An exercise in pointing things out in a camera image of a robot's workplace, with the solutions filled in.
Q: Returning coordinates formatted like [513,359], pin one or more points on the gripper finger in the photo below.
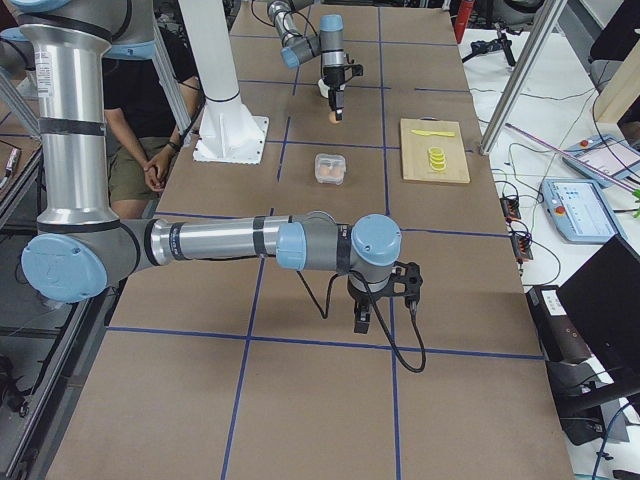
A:
[365,323]
[339,104]
[358,324]
[332,100]

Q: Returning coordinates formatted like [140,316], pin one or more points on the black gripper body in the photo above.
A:
[359,296]
[332,80]

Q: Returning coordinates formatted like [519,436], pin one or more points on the clear plastic egg box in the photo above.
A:
[330,168]

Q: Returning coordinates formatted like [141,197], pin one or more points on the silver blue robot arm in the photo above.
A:
[298,49]
[82,246]

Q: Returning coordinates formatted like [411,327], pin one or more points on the white ceramic bowl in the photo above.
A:
[323,88]

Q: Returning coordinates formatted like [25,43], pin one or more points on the yellow plastic knife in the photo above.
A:
[447,134]

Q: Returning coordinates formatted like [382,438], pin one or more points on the wooden cutting board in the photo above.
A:
[415,162]

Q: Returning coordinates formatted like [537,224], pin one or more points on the seated person in black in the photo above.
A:
[139,116]

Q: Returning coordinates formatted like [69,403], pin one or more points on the blue teach pendant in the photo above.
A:
[580,211]
[608,154]

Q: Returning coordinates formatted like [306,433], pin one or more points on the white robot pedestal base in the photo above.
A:
[228,132]

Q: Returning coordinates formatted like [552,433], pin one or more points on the aluminium frame post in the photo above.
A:
[542,28]

